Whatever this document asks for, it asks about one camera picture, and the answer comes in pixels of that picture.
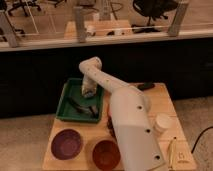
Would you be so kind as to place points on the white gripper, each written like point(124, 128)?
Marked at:
point(89, 87)

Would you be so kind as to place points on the black small object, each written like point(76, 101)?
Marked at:
point(146, 86)

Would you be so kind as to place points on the dark grape bunch toy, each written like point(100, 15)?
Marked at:
point(111, 128)

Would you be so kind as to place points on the red-brown bowl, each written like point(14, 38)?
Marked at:
point(106, 155)

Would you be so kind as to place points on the black office chair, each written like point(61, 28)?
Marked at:
point(153, 10)

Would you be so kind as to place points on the office chair base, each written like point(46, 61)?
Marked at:
point(23, 4)

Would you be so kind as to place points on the yellow banana toy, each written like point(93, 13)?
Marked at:
point(171, 153)

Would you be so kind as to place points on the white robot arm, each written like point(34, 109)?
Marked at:
point(129, 107)

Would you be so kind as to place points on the green plastic tray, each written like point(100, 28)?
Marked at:
point(72, 89)

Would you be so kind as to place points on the white paper cup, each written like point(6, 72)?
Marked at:
point(162, 123)

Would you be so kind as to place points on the purple bowl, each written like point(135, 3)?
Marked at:
point(66, 144)

